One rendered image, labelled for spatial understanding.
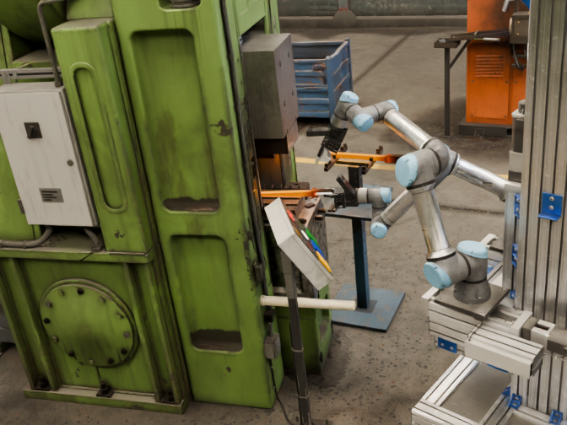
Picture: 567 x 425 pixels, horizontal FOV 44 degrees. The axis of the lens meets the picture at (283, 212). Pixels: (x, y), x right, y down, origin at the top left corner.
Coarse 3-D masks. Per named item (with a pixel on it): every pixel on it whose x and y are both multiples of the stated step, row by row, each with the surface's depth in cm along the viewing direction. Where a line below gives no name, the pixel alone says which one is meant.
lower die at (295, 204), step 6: (264, 198) 348; (270, 198) 347; (276, 198) 346; (282, 198) 345; (288, 198) 345; (294, 198) 344; (300, 198) 346; (264, 204) 343; (288, 204) 340; (294, 204) 339; (300, 204) 346; (294, 210) 335; (300, 210) 346
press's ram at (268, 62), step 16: (256, 48) 302; (272, 48) 299; (288, 48) 317; (256, 64) 301; (272, 64) 299; (288, 64) 318; (256, 80) 304; (272, 80) 302; (288, 80) 319; (256, 96) 308; (272, 96) 306; (288, 96) 319; (256, 112) 311; (272, 112) 309; (288, 112) 320; (256, 128) 315; (272, 128) 313; (288, 128) 320
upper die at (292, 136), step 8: (296, 120) 335; (296, 128) 335; (288, 136) 321; (296, 136) 335; (256, 144) 324; (264, 144) 323; (272, 144) 322; (280, 144) 321; (288, 144) 321; (256, 152) 326; (264, 152) 325; (272, 152) 324; (280, 152) 323; (288, 152) 322
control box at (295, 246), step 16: (272, 208) 295; (288, 208) 300; (272, 224) 285; (288, 224) 277; (288, 240) 270; (304, 240) 278; (304, 256) 274; (304, 272) 278; (320, 272) 279; (320, 288) 282
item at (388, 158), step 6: (342, 156) 383; (348, 156) 381; (354, 156) 380; (360, 156) 378; (366, 156) 377; (372, 156) 376; (378, 156) 375; (384, 156) 374; (390, 156) 371; (396, 156) 370; (390, 162) 373; (396, 162) 372
